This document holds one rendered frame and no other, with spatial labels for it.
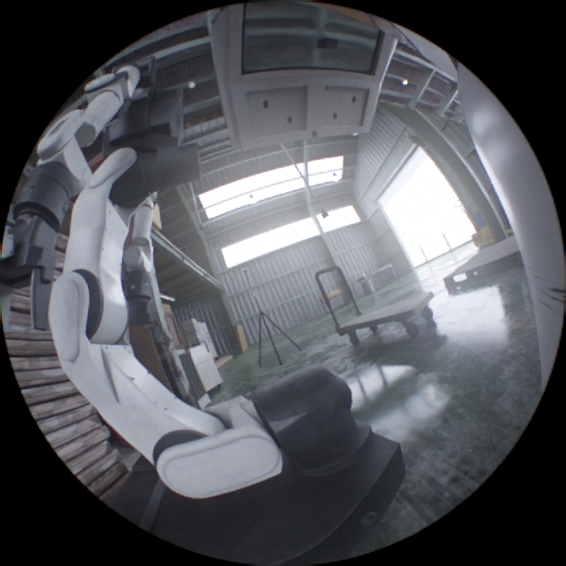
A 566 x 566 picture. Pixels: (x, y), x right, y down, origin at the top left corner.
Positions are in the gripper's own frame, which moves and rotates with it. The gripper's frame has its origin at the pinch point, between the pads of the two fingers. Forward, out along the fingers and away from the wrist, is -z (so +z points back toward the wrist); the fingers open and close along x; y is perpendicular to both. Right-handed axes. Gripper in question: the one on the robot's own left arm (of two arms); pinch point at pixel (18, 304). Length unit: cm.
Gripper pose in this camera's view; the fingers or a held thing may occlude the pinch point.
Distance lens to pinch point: 31.1
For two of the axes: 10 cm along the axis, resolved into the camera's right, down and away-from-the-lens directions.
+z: -2.0, -9.5, 2.4
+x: -9.4, 1.1, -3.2
